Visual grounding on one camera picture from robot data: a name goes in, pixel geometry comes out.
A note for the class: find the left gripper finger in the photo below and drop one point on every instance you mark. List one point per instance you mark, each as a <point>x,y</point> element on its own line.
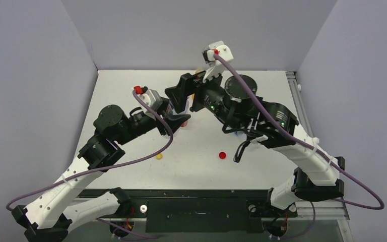
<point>175,121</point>
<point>165,106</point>

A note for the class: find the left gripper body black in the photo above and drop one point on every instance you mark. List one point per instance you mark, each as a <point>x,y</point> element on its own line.
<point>150,121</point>

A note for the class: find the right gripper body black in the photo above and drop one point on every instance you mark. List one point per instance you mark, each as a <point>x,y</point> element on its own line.
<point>187,89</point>

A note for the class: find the clear bottle red label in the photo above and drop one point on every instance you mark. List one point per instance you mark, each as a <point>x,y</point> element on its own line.
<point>184,124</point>

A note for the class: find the yellow bottle cap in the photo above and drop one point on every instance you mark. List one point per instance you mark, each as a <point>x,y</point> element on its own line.
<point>159,156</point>

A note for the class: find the red bottle cap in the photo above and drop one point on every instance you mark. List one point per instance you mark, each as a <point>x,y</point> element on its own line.
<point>222,155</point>

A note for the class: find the clear water bottle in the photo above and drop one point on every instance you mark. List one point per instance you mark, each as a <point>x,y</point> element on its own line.
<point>185,111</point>

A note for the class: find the yellow juice bottle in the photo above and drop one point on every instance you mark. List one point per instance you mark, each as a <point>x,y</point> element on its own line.
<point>197,82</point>

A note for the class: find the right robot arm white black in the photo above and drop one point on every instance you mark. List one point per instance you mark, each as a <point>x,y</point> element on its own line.
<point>234,103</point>

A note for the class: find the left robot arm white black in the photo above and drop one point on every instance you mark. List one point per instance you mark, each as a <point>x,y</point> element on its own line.
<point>52,215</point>

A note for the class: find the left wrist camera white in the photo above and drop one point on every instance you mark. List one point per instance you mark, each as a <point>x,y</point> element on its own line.
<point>150,98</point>

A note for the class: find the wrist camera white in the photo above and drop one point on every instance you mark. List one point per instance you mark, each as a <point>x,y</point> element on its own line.
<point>150,98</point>
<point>212,55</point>

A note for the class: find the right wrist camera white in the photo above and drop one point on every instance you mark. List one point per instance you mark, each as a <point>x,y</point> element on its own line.
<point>212,55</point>

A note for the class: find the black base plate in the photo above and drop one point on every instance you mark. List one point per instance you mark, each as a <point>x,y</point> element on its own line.
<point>167,211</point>

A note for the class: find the aluminium frame rail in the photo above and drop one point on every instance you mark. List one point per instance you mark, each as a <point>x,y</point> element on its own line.
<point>295,89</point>

